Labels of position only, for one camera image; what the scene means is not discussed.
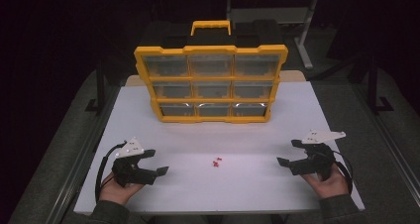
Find person's left hand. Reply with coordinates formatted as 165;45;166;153
98;170;145;206

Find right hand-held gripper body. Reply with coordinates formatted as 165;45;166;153
295;128;347;182

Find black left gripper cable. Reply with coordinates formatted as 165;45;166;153
94;140;128;203

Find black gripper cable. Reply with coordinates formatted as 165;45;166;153
333;149;354;195
94;140;128;203

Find yellow black drawer organizer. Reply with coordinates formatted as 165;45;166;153
133;19;289;125

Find aluminium floor rail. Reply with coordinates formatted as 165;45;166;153
350;83;420;202
46;84;122;224

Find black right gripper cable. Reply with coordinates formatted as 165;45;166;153
333;149;354;195

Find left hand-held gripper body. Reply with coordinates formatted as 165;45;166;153
111;137;157;187

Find black metal stand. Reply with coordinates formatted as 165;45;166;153
367;54;394;115
84;56;107;115

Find transparent plastic drawer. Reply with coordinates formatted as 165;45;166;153
232;102;267;118

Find person's right hand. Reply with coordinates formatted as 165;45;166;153
300;163;351;199

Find grid of clear organizer bins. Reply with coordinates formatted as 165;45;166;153
142;54;281;118

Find white metal desk frame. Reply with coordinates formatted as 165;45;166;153
211;0;351;70

